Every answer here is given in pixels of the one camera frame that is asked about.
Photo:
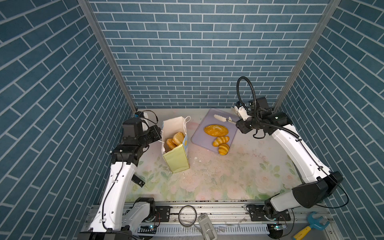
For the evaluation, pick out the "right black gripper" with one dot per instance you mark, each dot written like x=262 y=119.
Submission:
x=240 y=125

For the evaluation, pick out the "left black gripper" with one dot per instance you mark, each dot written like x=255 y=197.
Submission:
x=156 y=134

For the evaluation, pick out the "twisted ring bread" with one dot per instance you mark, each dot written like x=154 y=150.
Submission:
x=171 y=144

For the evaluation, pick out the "paper bag with floral sides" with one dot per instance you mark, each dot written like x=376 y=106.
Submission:
x=177 y=159

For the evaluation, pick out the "white metal tongs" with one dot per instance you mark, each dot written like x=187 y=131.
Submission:
x=224 y=119

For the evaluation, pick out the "striped croissant roll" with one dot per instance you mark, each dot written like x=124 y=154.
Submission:
x=221 y=140

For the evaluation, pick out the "triangular toast bread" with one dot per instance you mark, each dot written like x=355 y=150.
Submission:
x=178 y=138

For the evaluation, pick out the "sesame oval bread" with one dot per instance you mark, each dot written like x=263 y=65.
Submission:
x=216 y=130

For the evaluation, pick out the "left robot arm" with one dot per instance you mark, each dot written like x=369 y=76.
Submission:
x=110 y=221

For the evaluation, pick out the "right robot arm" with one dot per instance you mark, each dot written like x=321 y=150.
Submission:
x=318 y=181

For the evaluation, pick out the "striped round roll near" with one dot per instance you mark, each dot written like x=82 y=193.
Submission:
x=223 y=149

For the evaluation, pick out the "black clip on mat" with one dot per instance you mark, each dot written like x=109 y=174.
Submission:
x=138 y=180

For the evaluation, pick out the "floral table mat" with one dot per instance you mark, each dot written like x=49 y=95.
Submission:
x=254 y=169

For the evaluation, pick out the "lilac plastic tray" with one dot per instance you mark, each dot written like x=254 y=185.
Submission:
x=203 y=140

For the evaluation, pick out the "blue yellow toy wrench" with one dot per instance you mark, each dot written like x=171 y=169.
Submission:
x=314 y=223

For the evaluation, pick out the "grey handheld device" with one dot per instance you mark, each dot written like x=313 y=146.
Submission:
x=207 y=228

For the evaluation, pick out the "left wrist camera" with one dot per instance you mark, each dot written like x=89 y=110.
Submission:
x=143 y=116

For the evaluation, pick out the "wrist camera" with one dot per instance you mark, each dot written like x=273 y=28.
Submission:
x=143 y=116
x=241 y=112

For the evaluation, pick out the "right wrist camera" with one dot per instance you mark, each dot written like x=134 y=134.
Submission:
x=241 y=112

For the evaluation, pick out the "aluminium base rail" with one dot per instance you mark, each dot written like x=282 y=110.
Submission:
x=232 y=220

